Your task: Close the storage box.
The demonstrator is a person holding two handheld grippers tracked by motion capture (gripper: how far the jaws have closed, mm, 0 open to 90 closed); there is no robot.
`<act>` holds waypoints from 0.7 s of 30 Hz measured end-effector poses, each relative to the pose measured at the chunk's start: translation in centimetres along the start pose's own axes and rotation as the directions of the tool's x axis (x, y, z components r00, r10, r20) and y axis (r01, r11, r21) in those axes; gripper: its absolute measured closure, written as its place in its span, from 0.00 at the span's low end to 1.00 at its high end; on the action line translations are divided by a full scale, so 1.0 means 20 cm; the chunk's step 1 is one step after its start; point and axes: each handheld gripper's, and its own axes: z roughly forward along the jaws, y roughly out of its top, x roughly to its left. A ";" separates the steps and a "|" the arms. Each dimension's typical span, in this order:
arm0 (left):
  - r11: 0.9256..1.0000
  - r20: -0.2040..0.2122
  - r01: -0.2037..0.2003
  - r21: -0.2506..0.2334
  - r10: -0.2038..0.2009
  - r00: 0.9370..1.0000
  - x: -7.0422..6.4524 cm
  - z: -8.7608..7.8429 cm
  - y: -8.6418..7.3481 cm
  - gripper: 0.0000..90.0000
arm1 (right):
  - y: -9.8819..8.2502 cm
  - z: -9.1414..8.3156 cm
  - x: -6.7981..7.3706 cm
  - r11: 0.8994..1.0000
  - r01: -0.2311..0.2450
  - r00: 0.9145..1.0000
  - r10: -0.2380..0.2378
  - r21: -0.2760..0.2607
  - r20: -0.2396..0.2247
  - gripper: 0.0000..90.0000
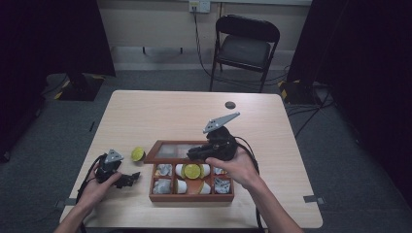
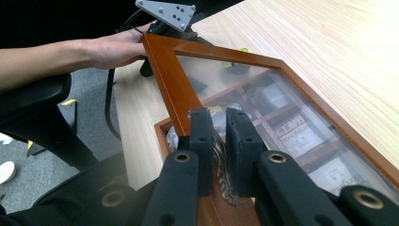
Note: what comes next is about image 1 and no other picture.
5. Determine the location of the grey tape strip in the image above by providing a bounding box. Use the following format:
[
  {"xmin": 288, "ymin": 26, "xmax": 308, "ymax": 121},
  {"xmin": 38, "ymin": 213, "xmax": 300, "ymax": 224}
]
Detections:
[
  {"xmin": 302, "ymin": 194, "xmax": 326, "ymax": 205},
  {"xmin": 53, "ymin": 197, "xmax": 79, "ymax": 209}
]

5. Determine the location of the person's left hand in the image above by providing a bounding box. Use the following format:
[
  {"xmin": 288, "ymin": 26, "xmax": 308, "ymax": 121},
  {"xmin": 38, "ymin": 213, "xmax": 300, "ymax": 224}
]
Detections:
[{"xmin": 76, "ymin": 171, "xmax": 122, "ymax": 212}]

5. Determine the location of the right hand-held gripper cable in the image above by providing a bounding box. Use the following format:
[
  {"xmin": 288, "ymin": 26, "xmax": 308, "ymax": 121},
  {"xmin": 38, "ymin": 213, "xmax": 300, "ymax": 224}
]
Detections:
[{"xmin": 233, "ymin": 135, "xmax": 266, "ymax": 233}]

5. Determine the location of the lime half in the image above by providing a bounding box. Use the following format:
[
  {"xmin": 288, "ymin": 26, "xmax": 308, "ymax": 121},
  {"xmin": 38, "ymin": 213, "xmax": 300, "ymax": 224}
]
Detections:
[
  {"xmin": 130, "ymin": 146, "xmax": 147, "ymax": 163},
  {"xmin": 183, "ymin": 163, "xmax": 202, "ymax": 181}
]

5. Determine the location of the person's right hand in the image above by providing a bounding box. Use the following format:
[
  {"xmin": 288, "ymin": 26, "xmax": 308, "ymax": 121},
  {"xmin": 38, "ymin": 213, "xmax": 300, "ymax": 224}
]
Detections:
[{"xmin": 205, "ymin": 147, "xmax": 260, "ymax": 190}]

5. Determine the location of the black folding chair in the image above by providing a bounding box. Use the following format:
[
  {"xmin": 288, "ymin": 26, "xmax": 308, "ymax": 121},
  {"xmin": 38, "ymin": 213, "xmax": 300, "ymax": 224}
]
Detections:
[{"xmin": 209, "ymin": 14, "xmax": 281, "ymax": 93}]

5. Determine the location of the wooden compartment box with lid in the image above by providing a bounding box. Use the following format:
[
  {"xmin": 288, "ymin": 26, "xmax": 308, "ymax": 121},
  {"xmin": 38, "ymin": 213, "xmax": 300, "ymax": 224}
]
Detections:
[{"xmin": 143, "ymin": 140, "xmax": 235, "ymax": 204}]

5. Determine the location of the white wall socket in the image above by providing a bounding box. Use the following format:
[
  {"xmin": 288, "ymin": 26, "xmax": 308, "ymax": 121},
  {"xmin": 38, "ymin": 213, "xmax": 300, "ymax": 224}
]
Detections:
[{"xmin": 189, "ymin": 0, "xmax": 212, "ymax": 14}]

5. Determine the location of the left hand-held gripper cable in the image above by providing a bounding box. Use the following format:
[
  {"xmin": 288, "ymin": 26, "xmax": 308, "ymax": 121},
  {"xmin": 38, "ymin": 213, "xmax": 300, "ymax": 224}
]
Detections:
[{"xmin": 75, "ymin": 153, "xmax": 109, "ymax": 233}]

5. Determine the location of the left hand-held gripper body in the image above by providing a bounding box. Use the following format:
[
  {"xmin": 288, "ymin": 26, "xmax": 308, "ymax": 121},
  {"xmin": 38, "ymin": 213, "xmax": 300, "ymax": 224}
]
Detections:
[{"xmin": 95, "ymin": 149, "xmax": 124, "ymax": 184}]

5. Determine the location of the black floor cable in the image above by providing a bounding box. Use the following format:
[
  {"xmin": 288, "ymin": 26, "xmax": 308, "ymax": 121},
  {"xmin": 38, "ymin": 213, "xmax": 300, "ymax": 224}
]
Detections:
[{"xmin": 286, "ymin": 89, "xmax": 336, "ymax": 139}]

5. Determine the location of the black stand base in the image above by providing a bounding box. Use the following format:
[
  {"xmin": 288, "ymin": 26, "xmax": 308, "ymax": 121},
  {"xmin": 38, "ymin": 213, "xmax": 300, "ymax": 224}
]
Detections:
[
  {"xmin": 277, "ymin": 79, "xmax": 321, "ymax": 106},
  {"xmin": 53, "ymin": 73, "xmax": 106, "ymax": 102}
]

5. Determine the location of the hand-held gripper cable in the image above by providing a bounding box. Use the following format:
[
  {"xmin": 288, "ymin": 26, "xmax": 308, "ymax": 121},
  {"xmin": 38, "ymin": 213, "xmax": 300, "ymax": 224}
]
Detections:
[
  {"xmin": 75, "ymin": 153, "xmax": 109, "ymax": 233},
  {"xmin": 233, "ymin": 135, "xmax": 266, "ymax": 233}
]

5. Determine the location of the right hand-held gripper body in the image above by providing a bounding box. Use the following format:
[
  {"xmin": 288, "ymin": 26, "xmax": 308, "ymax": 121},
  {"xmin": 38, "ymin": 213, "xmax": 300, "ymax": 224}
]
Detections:
[{"xmin": 202, "ymin": 111, "xmax": 241, "ymax": 162}]

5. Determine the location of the black curtain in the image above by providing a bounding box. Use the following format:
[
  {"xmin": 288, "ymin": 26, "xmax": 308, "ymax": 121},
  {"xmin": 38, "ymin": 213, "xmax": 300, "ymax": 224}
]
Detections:
[
  {"xmin": 286, "ymin": 0, "xmax": 412, "ymax": 210},
  {"xmin": 0, "ymin": 0, "xmax": 117, "ymax": 159}
]

